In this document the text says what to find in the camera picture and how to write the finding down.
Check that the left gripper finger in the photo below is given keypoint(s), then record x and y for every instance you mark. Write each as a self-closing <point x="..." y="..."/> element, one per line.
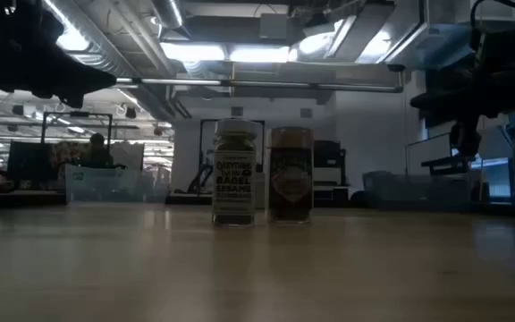
<point x="65" y="100"/>
<point x="78" y="78"/>

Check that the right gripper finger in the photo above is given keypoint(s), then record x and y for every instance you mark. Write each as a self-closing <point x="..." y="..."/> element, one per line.
<point x="472" y="100"/>
<point x="465" y="136"/>

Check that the tan lid dark label jar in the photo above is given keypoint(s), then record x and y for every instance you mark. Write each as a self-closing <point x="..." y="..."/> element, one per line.
<point x="291" y="179"/>

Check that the white lid bagel seasoning jar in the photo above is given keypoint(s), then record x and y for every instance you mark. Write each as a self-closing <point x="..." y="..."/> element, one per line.
<point x="234" y="179"/>

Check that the black idle robot arm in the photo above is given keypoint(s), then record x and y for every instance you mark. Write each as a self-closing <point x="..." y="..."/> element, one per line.
<point x="199" y="181"/>

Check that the white tilted panel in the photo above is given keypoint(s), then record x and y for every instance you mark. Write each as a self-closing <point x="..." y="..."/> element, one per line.
<point x="496" y="143"/>

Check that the patterned panel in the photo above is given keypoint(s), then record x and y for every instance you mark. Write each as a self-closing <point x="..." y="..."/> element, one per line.
<point x="67" y="152"/>

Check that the person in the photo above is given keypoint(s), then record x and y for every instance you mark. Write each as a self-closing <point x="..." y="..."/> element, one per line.
<point x="97" y="154"/>

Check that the dark monitor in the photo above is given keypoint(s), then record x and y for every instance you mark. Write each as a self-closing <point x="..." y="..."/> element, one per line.
<point x="29" y="161"/>

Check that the grey plastic bin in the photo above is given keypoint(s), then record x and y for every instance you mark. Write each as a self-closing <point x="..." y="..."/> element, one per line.
<point x="418" y="192"/>

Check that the clear plastic bin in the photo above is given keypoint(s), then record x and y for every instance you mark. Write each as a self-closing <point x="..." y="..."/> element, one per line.
<point x="105" y="185"/>

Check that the bright light panel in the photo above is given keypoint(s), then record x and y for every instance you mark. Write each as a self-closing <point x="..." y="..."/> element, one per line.
<point x="259" y="54"/>
<point x="192" y="52"/>

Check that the black equipment cabinet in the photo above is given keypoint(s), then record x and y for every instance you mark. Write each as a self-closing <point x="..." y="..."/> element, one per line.
<point x="329" y="154"/>

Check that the long grey pipe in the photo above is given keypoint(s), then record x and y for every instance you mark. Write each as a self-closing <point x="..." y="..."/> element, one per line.
<point x="262" y="83"/>

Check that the large silver round duct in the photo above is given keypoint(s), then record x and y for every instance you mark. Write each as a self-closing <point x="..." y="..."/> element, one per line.
<point x="101" y="58"/>

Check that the rectangular metal duct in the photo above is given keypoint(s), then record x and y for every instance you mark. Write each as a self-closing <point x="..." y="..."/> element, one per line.
<point x="418" y="40"/>

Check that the black aluminium table frame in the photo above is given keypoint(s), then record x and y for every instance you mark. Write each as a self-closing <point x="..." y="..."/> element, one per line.
<point x="16" y="199"/>

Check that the small silver round duct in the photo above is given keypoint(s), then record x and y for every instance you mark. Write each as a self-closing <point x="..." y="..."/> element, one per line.
<point x="168" y="11"/>

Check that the square wall vent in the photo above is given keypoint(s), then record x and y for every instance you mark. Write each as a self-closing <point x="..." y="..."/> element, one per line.
<point x="236" y="112"/>
<point x="306" y="112"/>

